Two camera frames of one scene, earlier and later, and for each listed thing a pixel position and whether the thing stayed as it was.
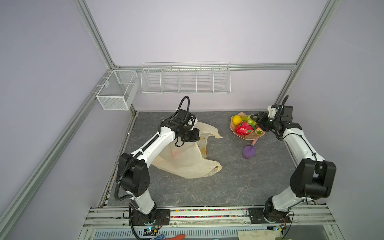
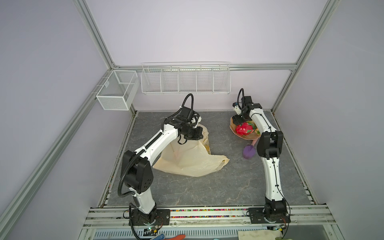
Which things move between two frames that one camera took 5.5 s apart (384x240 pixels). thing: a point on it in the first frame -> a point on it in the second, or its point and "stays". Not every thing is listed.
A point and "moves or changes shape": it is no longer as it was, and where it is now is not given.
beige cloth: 259,234 stays
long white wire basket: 186,78 stays
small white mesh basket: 119,91 stays
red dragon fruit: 244,128 stays
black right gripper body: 267,123 -> 240,118
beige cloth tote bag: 189,160 moves or changes shape
